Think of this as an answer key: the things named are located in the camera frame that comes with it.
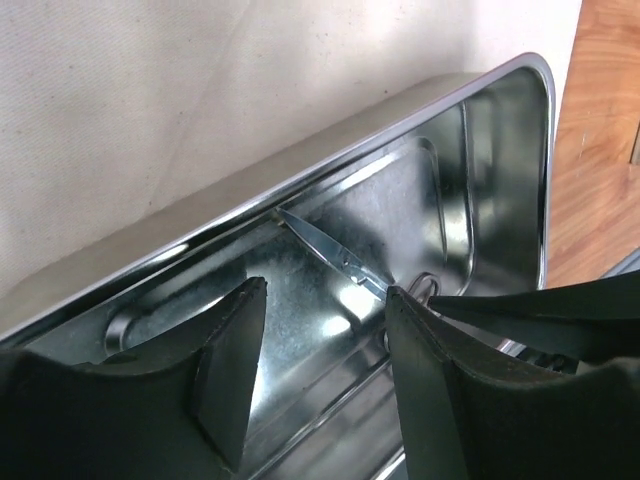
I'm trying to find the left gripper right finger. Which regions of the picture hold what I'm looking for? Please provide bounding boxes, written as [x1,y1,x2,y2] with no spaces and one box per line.
[385,287,639,479]

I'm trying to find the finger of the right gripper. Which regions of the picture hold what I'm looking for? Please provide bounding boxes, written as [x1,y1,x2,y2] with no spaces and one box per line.
[429,271,639,360]

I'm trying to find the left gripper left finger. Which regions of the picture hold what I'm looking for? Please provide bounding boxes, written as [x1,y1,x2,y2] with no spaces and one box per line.
[1,277,267,479]

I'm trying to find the steel surgical scissors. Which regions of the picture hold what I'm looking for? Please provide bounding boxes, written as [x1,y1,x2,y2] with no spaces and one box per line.
[275,207,394,302]

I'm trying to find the stainless steel tray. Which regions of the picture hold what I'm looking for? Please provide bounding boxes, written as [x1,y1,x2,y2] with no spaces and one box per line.
[1,54,555,479]

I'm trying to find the beige cloth wrap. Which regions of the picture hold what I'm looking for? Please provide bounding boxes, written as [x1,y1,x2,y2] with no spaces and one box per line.
[1,1,581,291]

